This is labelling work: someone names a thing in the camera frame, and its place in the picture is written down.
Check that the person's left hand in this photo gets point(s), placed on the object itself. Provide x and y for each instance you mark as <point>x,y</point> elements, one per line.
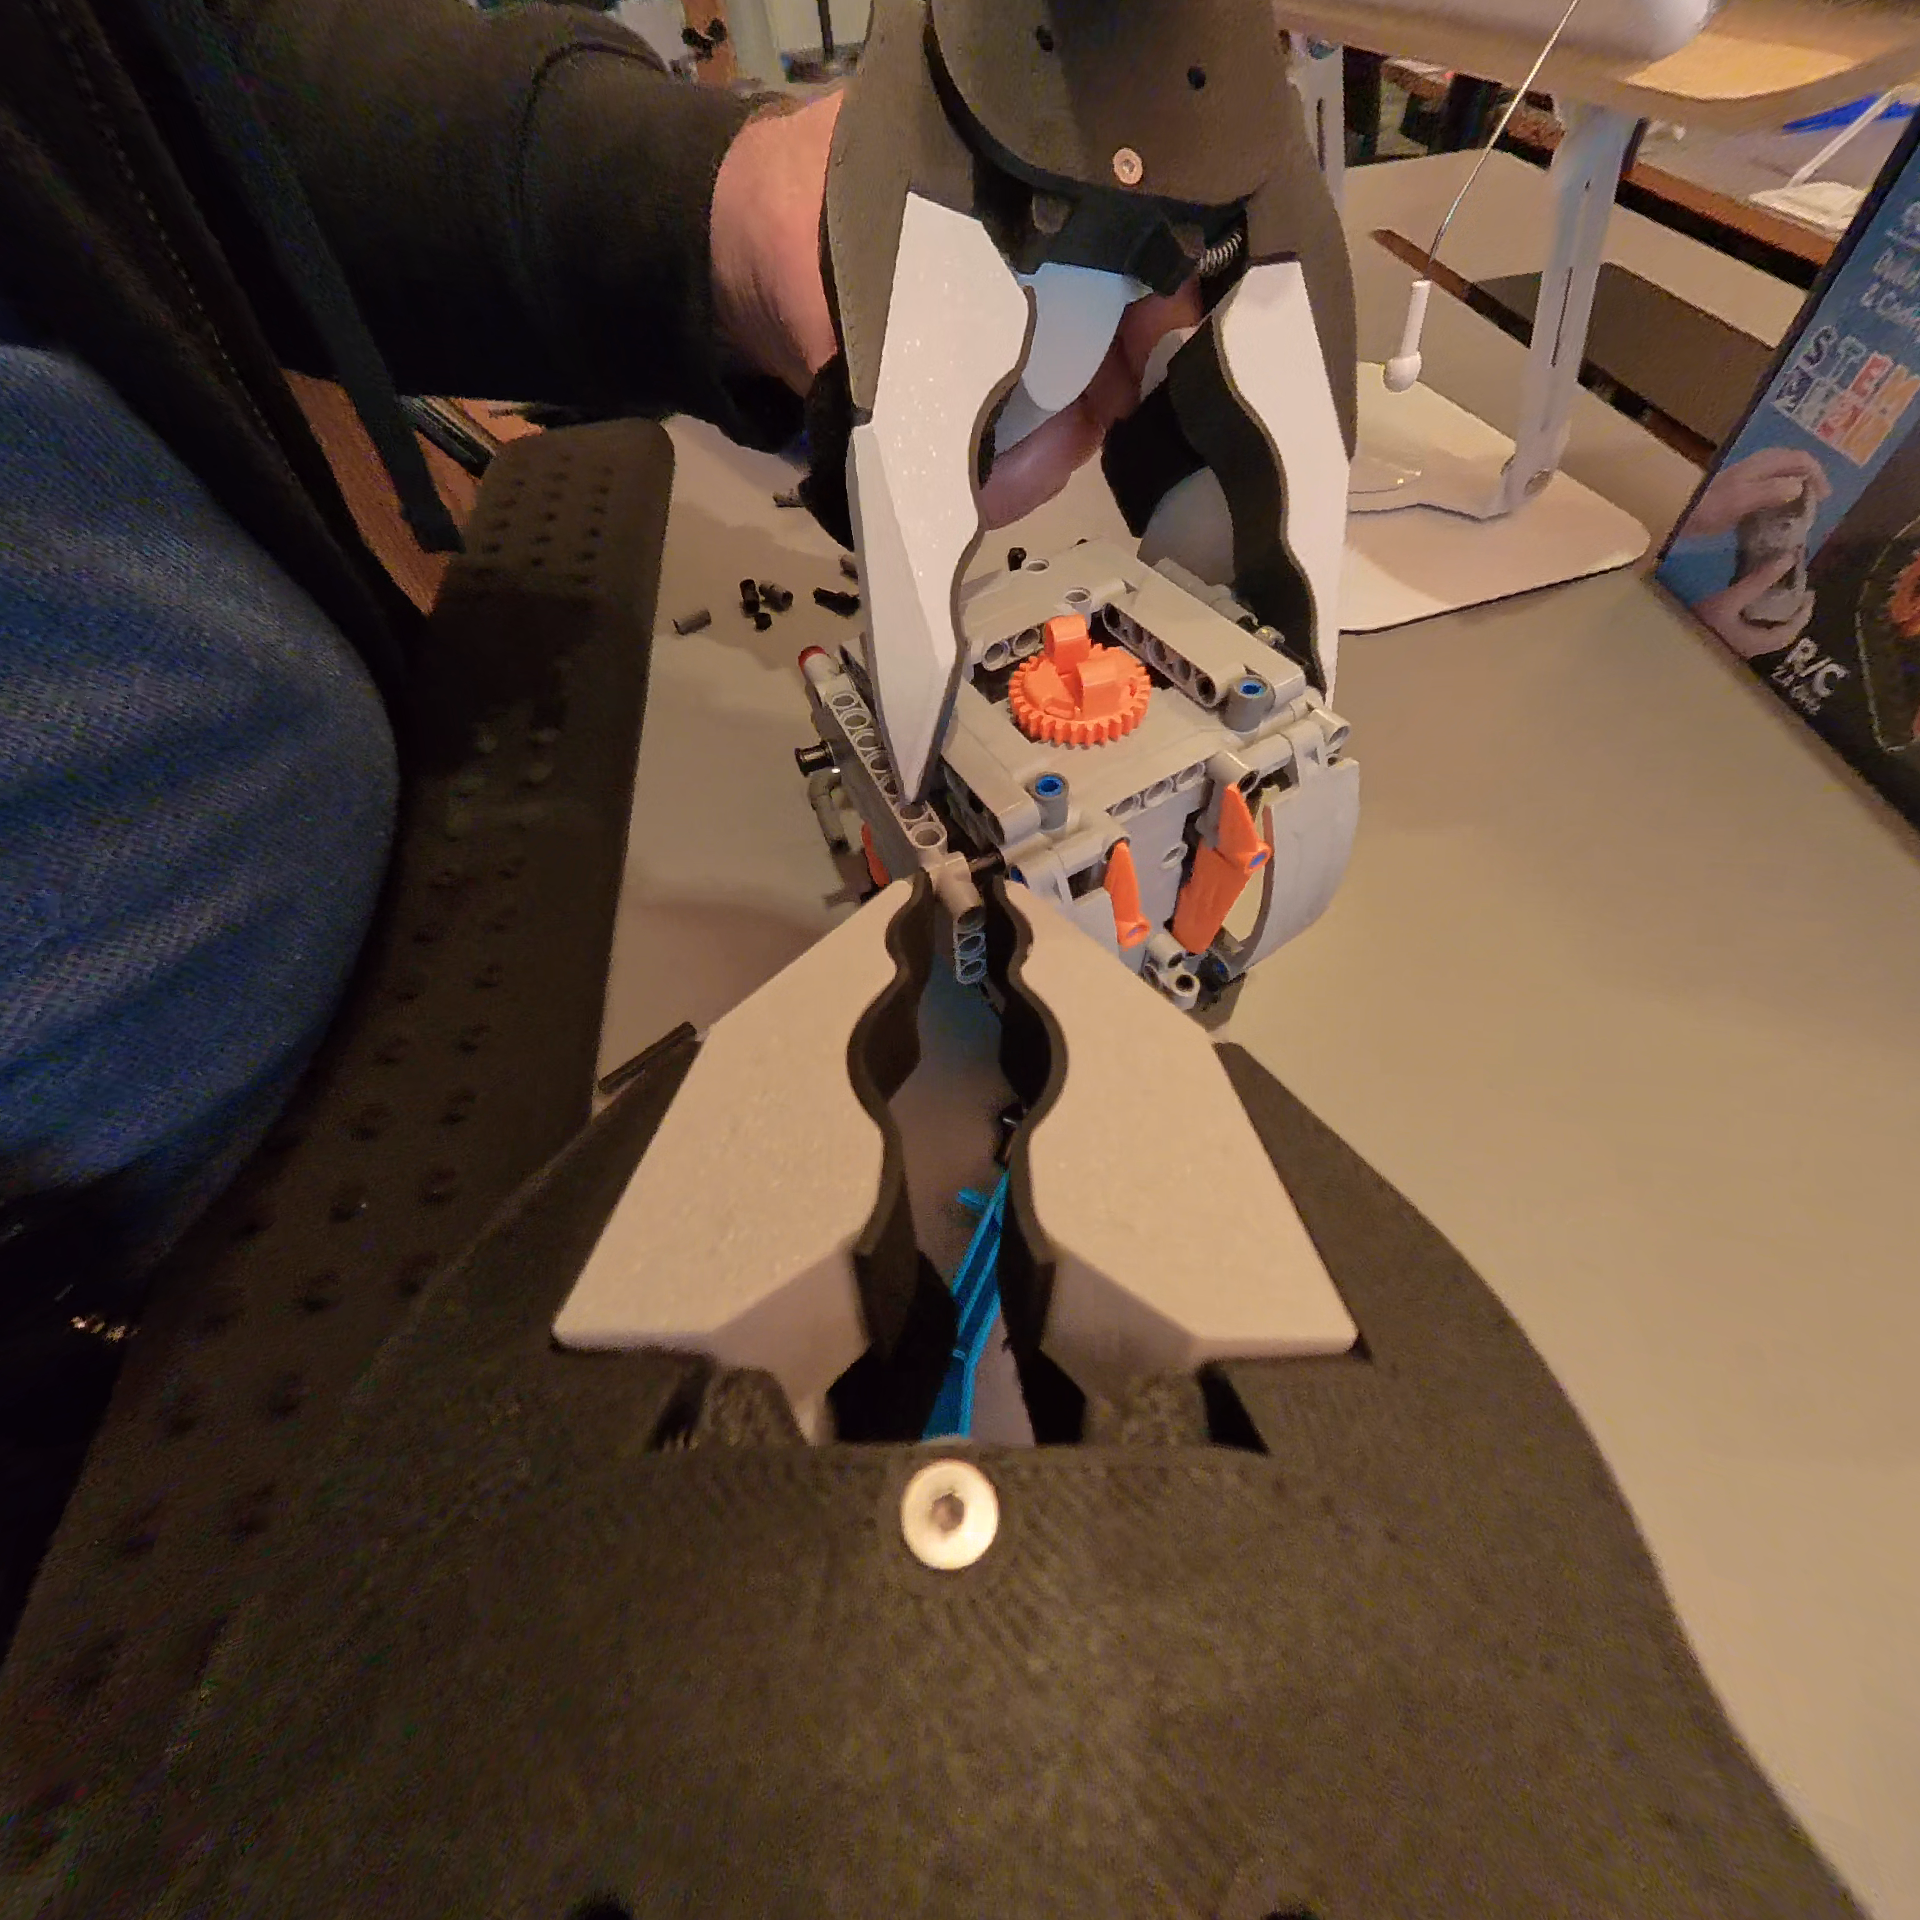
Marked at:
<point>773,254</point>

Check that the white stand with flat base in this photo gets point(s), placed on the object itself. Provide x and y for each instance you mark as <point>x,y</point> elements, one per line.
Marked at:
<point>1500,554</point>

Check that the clear plastic holder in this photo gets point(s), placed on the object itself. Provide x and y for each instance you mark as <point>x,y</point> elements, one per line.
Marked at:
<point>1395,476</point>

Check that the white device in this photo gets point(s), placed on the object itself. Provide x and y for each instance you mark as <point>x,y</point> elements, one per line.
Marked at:
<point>1650,23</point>

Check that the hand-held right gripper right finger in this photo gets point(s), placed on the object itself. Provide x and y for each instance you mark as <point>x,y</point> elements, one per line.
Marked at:
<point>1185,1185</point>

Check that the dark perforated pad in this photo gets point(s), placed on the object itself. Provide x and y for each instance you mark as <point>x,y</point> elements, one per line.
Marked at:
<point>511,674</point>

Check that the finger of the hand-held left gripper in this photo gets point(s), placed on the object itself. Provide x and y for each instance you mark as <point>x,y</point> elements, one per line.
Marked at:
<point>915,495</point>
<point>1291,421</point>

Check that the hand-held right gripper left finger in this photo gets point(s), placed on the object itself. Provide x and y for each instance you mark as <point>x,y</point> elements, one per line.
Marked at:
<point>720,1185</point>

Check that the group of small black pins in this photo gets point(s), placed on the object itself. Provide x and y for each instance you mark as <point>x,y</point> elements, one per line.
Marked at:
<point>764,601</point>

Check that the small grey holed toy connector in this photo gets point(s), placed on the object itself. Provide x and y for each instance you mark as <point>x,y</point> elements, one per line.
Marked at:
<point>969,931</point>

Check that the light wooden board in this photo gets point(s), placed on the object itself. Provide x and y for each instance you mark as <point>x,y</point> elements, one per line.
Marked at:
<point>1725,75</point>

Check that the grey orange toy block model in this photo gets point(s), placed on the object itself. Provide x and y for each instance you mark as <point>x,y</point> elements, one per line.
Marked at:
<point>1304,841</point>

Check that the person's left forearm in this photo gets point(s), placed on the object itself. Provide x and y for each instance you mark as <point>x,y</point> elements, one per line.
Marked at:
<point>525,194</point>

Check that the dark printed toy kit box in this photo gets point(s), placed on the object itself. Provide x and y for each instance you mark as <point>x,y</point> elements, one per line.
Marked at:
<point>1815,571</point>

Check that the blue plastic toy wrench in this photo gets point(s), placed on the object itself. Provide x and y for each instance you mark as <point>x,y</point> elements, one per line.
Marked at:
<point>969,1321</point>

